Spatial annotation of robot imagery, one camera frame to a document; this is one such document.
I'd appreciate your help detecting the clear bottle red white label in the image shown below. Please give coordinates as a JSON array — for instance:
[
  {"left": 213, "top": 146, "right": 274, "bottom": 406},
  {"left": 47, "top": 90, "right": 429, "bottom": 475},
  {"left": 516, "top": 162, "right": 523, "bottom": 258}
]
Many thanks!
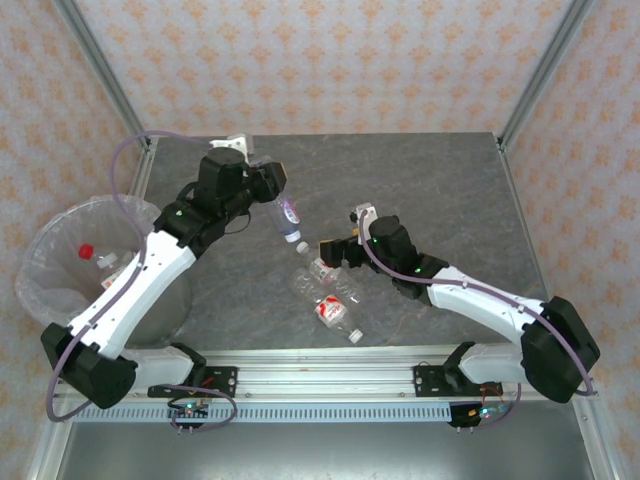
[
  {"left": 290, "top": 267, "right": 364, "bottom": 345},
  {"left": 295, "top": 241, "right": 362, "bottom": 304}
]

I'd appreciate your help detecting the clear bottle purple label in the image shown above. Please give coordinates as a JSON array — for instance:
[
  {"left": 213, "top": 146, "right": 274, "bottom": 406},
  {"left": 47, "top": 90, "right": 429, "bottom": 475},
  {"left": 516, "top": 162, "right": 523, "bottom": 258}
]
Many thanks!
[{"left": 252, "top": 155, "right": 304, "bottom": 244}]

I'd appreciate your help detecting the grey metal lower panel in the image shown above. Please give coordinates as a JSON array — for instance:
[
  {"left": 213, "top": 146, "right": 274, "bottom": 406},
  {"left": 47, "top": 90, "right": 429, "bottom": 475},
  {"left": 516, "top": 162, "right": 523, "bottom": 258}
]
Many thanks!
[{"left": 29, "top": 417, "right": 616, "bottom": 480}]

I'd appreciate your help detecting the small circuit board with LEDs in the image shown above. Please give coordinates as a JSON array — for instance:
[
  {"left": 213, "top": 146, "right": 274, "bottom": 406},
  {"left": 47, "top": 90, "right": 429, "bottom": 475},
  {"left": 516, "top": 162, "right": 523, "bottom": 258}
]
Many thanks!
[
  {"left": 467, "top": 402, "right": 509, "bottom": 421},
  {"left": 177, "top": 397, "right": 211, "bottom": 421}
]

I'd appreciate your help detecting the aluminium table side rail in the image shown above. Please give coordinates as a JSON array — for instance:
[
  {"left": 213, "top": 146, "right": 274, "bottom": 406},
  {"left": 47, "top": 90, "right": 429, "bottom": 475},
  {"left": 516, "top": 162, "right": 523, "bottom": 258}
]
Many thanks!
[
  {"left": 496, "top": 134, "right": 554, "bottom": 304},
  {"left": 127, "top": 137, "right": 160, "bottom": 201}
]

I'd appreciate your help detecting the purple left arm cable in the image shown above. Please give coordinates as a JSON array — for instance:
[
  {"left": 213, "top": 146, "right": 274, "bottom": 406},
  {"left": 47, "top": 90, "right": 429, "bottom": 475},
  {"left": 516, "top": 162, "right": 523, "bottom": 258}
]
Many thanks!
[{"left": 45, "top": 129, "right": 239, "bottom": 436}]

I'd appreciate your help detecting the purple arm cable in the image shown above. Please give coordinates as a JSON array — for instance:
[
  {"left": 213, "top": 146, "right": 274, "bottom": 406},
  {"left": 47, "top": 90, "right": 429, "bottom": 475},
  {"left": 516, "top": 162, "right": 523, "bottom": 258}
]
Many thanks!
[
  {"left": 45, "top": 129, "right": 239, "bottom": 436},
  {"left": 357, "top": 208, "right": 599, "bottom": 432}
]

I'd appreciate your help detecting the long aluminium base rail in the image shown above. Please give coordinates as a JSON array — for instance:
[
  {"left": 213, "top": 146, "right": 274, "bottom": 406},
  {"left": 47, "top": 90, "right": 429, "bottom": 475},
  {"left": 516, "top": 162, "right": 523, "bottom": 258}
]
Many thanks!
[{"left": 52, "top": 348, "right": 600, "bottom": 404}]

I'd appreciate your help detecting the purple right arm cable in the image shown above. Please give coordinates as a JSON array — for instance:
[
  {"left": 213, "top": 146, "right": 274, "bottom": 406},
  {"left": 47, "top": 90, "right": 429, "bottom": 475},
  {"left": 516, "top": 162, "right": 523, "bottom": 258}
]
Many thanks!
[{"left": 357, "top": 208, "right": 599, "bottom": 432}]

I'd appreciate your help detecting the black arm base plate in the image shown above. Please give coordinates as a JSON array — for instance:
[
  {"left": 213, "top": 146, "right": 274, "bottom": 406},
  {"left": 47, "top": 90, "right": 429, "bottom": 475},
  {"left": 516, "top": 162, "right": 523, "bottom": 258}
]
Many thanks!
[
  {"left": 412, "top": 363, "right": 454, "bottom": 400},
  {"left": 199, "top": 365, "right": 239, "bottom": 399}
]

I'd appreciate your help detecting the white slotted cable duct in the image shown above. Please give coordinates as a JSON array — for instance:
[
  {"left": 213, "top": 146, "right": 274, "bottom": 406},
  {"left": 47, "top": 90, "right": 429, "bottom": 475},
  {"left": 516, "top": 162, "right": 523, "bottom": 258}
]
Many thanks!
[{"left": 149, "top": 402, "right": 454, "bottom": 425}]

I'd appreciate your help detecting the aluminium frame post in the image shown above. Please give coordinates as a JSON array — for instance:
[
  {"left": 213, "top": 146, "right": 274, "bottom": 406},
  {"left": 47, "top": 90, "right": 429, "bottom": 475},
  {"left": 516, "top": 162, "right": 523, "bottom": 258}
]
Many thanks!
[
  {"left": 53, "top": 0, "right": 154, "bottom": 151},
  {"left": 499, "top": 0, "right": 597, "bottom": 151}
]

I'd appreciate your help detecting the aluminium lower frame bar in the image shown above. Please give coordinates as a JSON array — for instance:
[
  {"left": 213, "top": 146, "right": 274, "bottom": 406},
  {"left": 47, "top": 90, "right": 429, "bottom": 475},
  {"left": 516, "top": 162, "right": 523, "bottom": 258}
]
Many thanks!
[
  {"left": 24, "top": 399, "right": 76, "bottom": 480},
  {"left": 572, "top": 399, "right": 626, "bottom": 480}
]

